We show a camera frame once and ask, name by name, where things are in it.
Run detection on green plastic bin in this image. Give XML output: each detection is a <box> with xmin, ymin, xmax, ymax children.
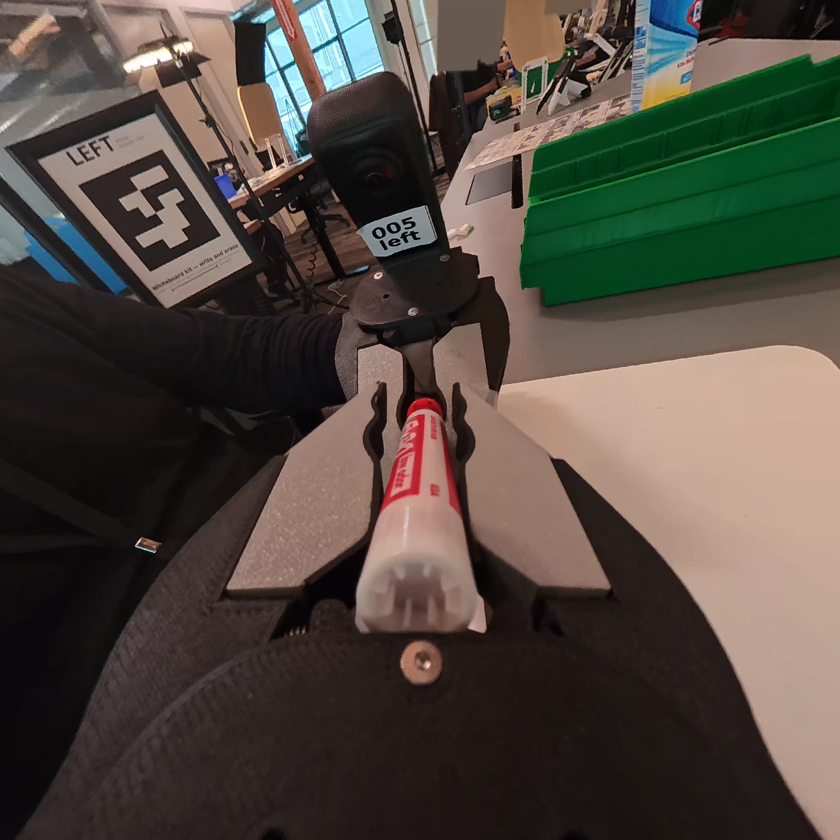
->
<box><xmin>520</xmin><ymin>54</ymin><xmax>840</xmax><ymax>307</ymax></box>

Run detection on white whiteboard sheet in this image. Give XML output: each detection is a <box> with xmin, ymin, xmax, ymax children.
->
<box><xmin>499</xmin><ymin>346</ymin><xmax>840</xmax><ymax>840</ymax></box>

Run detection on chair with dark jacket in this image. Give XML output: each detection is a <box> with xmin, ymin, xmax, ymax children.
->
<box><xmin>428</xmin><ymin>69</ymin><xmax>475</xmax><ymax>179</ymax></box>

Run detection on red dry erase marker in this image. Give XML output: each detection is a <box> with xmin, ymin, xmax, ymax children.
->
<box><xmin>354</xmin><ymin>400</ymin><xmax>479</xmax><ymax>634</ymax></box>

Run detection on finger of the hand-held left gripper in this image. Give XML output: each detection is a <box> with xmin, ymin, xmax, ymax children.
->
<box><xmin>427</xmin><ymin>320</ymin><xmax>500</xmax><ymax>422</ymax></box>
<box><xmin>356</xmin><ymin>343</ymin><xmax>409</xmax><ymax>411</ymax></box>

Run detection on disinfecting wipes canister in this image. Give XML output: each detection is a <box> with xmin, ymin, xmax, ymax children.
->
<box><xmin>630</xmin><ymin>0</ymin><xmax>703</xmax><ymax>114</ymax></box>

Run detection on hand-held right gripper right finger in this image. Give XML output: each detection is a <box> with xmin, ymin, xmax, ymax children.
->
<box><xmin>453</xmin><ymin>382</ymin><xmax>616</xmax><ymax>601</ymax></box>

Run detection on wooden desk with black legs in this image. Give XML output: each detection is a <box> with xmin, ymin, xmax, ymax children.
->
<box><xmin>230</xmin><ymin>157</ymin><xmax>368</xmax><ymax>280</ymax></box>

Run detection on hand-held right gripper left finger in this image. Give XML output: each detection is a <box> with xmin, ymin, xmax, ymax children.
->
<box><xmin>223</xmin><ymin>382</ymin><xmax>388</xmax><ymax>601</ymax></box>

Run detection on framed fiducial marker sign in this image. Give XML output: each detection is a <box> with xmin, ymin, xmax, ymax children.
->
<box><xmin>5</xmin><ymin>91</ymin><xmax>266</xmax><ymax>309</ymax></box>

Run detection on wooden sign board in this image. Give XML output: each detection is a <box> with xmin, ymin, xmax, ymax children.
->
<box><xmin>238</xmin><ymin>84</ymin><xmax>293</xmax><ymax>165</ymax></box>
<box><xmin>504</xmin><ymin>0</ymin><xmax>567</xmax><ymax>67</ymax></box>

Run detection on studio light on stand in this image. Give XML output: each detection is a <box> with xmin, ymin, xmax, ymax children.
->
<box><xmin>121</xmin><ymin>25</ymin><xmax>349</xmax><ymax>312</ymax></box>

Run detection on printed paper sheets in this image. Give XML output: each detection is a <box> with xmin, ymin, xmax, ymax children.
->
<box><xmin>465</xmin><ymin>95</ymin><xmax>634</xmax><ymax>172</ymax></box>

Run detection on black light flag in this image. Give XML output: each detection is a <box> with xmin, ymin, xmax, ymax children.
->
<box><xmin>234</xmin><ymin>21</ymin><xmax>266</xmax><ymax>86</ymax></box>

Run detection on person's left forearm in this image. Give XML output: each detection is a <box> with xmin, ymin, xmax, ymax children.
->
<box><xmin>0</xmin><ymin>259</ymin><xmax>345</xmax><ymax>421</ymax></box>

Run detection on wooden support post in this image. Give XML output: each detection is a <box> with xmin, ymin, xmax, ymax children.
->
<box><xmin>272</xmin><ymin>0</ymin><xmax>327</xmax><ymax>99</ymax></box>

